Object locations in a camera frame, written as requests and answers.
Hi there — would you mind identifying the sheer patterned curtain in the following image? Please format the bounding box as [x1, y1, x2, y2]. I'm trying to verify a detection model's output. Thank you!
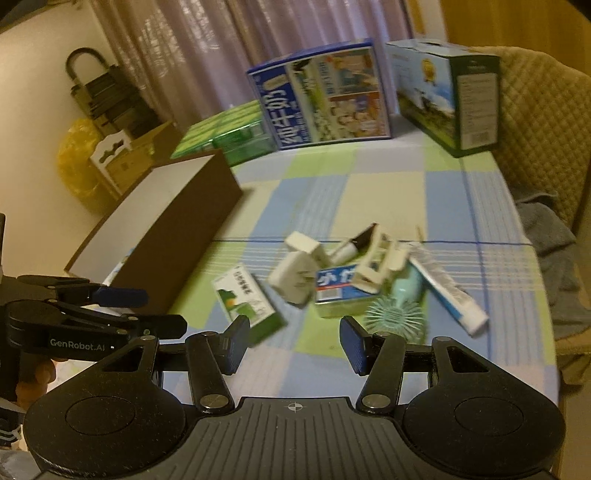
[88, 0, 416, 126]

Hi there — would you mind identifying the large white charger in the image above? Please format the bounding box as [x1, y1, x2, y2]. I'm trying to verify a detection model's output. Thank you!
[269, 251, 326, 305]

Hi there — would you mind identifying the green landscape carton box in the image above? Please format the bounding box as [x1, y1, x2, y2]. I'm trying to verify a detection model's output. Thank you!
[385, 39, 502, 159]

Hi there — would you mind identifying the small bottle with dark cap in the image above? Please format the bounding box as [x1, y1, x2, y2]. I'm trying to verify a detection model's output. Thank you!
[330, 224, 379, 267]

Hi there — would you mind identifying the teal round hairbrush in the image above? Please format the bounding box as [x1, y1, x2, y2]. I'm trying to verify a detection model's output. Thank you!
[365, 265, 428, 345]

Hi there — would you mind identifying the brown storage box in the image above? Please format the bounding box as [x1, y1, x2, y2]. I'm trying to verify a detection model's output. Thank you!
[65, 150, 247, 315]

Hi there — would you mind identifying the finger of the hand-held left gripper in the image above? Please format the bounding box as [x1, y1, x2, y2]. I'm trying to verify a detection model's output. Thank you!
[7, 299, 188, 340]
[17, 274, 148, 308]

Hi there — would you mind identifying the black folded hand cart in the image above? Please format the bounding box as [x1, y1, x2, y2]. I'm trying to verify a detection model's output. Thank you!
[66, 47, 160, 139]

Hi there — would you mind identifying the blue milk carton box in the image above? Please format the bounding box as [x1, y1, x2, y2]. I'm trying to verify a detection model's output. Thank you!
[246, 38, 392, 151]

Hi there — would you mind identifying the brown cardboard box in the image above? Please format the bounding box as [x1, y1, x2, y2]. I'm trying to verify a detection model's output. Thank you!
[106, 121, 184, 195]

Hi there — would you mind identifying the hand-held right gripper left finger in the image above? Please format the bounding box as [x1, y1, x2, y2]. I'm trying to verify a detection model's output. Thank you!
[99, 315, 252, 415]

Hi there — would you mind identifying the checked tablecloth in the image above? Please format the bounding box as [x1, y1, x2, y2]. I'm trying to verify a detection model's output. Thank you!
[46, 114, 562, 403]

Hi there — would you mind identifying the chair with beige quilted cover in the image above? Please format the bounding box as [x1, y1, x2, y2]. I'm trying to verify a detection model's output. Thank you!
[480, 46, 591, 385]

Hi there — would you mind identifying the white carved wooden panel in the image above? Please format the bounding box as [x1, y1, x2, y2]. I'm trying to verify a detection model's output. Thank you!
[89, 129, 134, 195]

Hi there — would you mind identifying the white toothpaste tube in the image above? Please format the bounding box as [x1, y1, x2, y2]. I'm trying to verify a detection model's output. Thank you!
[406, 242, 490, 335]

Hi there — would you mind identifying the green white small box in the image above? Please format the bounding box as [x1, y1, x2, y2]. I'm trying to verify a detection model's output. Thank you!
[211, 264, 287, 348]

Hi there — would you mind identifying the person's left hand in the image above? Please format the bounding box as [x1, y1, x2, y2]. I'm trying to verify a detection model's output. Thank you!
[15, 359, 57, 412]

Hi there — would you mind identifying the blue soap box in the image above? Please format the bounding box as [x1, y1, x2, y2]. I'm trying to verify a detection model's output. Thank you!
[315, 263, 384, 319]

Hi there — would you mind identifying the yellow plastic bag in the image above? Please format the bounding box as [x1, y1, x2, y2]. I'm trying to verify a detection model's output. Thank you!
[56, 117, 116, 215]

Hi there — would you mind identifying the grey cloth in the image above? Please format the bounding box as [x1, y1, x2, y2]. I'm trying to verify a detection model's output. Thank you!
[515, 198, 591, 343]

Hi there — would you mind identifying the green drink carton pack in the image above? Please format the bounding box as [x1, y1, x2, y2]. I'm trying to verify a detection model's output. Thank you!
[171, 99, 277, 167]

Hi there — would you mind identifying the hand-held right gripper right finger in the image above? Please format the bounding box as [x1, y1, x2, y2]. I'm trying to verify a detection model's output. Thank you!
[339, 315, 495, 415]

